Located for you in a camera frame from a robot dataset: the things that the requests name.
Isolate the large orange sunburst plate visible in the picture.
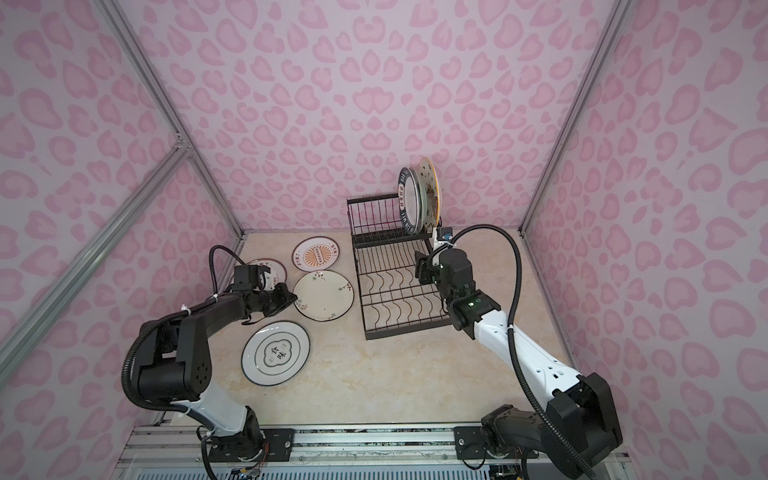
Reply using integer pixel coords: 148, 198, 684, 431
248, 258, 287, 283

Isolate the cream plum blossom plate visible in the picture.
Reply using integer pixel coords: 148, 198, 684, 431
294, 270, 355, 322

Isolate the mint green flower plate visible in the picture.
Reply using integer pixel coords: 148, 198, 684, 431
415, 172, 428, 233

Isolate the white star cat plate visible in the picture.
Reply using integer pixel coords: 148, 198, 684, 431
418, 157, 442, 232

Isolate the white plate dark green rim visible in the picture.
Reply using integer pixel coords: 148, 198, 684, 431
397, 167, 422, 235

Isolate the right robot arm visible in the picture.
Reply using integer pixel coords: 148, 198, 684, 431
414, 248, 623, 479

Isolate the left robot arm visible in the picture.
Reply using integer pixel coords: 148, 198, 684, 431
121, 265, 297, 461

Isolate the white plate black cloud outline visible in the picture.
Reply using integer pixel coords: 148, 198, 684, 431
241, 321, 311, 387

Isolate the small orange sunburst plate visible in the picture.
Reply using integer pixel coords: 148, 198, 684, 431
291, 236, 340, 272

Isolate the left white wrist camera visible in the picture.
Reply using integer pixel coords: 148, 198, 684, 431
263, 269, 285, 291

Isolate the black wire dish rack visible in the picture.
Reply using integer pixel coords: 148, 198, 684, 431
347, 193, 450, 340

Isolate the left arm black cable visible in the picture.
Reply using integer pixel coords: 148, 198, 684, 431
120, 244, 247, 415

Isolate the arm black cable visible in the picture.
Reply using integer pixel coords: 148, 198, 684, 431
120, 244, 247, 415
449, 223, 598, 480

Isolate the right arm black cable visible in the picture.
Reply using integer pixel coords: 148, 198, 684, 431
449, 223, 598, 480

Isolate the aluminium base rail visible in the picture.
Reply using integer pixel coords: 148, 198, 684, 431
111, 423, 563, 479

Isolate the aluminium frame diagonal strut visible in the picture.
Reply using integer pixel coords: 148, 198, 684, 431
1, 141, 188, 385

